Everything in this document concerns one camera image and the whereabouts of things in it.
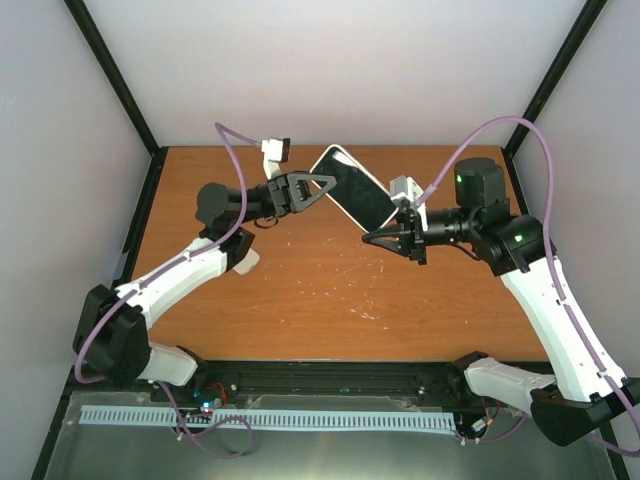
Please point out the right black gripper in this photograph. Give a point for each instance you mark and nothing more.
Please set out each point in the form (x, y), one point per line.
(408, 236)

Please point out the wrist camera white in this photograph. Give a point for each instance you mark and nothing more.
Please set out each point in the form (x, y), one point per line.
(404, 189)
(275, 152)

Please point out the black smartphone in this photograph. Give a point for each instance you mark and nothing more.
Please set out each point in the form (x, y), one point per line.
(359, 189)

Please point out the black left frame post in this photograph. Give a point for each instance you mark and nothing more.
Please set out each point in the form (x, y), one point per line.
(101, 52)

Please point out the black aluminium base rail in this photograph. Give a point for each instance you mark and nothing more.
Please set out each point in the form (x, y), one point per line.
(432, 384)

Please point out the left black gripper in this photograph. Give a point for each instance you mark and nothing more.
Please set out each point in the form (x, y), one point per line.
(286, 195)

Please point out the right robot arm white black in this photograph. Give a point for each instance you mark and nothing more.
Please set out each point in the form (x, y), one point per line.
(586, 388)

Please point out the light blue slotted cable duct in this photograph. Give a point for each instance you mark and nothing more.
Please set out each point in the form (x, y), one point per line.
(274, 420)

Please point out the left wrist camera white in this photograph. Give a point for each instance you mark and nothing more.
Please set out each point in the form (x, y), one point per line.
(275, 152)

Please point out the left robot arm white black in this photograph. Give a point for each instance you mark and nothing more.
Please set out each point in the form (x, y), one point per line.
(112, 341)

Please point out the black frame post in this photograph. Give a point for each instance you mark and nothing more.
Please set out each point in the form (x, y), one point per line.
(573, 40)
(101, 52)

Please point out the black right frame post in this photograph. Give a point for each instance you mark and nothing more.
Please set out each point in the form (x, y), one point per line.
(573, 40)

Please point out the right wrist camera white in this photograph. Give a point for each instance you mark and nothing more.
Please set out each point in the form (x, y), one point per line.
(404, 189)

